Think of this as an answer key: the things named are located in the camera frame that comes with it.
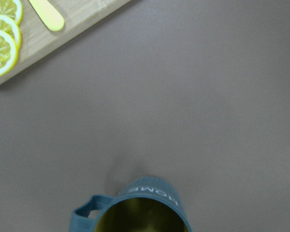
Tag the blue cup yellow inside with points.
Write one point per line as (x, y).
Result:
(148, 204)

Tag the bamboo cutting board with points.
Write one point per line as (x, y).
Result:
(37, 40)

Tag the lemon slice front left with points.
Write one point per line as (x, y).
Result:
(8, 53)

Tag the lemon slice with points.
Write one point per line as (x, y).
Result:
(12, 9)
(9, 26)
(8, 53)

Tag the lemon slice back left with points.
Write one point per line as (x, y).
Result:
(12, 9)

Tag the lemon slice middle left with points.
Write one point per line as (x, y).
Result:
(9, 26)

